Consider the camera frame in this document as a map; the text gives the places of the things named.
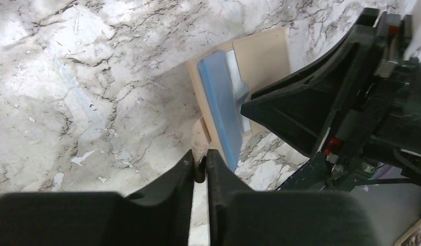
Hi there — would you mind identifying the white card box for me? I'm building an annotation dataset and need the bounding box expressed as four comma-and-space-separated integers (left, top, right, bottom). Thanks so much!
394, 219, 421, 246

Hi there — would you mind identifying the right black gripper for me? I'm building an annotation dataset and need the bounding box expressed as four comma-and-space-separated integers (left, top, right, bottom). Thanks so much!
241, 8, 421, 190

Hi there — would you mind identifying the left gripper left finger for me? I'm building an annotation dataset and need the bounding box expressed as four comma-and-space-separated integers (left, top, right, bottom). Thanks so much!
0, 152, 194, 245

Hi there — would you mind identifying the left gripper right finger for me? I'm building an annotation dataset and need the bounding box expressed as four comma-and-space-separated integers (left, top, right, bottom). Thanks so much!
206, 149, 378, 245

